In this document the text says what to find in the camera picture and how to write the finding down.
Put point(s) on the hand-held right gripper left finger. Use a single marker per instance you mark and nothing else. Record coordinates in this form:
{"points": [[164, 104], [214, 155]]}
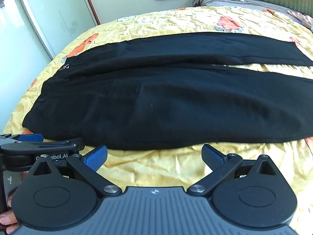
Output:
{"points": [[95, 157]]}

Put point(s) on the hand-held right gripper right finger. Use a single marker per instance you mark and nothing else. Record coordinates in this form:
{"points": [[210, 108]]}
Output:
{"points": [[211, 157]]}

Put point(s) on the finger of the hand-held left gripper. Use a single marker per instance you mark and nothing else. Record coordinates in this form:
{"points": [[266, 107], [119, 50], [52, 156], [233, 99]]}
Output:
{"points": [[30, 137]]}

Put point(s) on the black pants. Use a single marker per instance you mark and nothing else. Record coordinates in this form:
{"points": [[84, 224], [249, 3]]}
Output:
{"points": [[159, 107]]}

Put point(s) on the person's left hand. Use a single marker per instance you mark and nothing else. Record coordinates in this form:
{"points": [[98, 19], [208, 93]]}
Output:
{"points": [[7, 219]]}

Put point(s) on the yellow printed bedsheet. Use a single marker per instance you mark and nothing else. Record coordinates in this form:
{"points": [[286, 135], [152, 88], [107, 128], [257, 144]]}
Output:
{"points": [[159, 166]]}

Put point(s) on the white wardrobe with flower decals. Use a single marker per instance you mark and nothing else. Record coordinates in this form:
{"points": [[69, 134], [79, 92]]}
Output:
{"points": [[61, 12]]}

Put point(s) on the grey floral pillow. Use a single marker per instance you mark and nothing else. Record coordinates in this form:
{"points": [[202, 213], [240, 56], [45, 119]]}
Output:
{"points": [[232, 2]]}

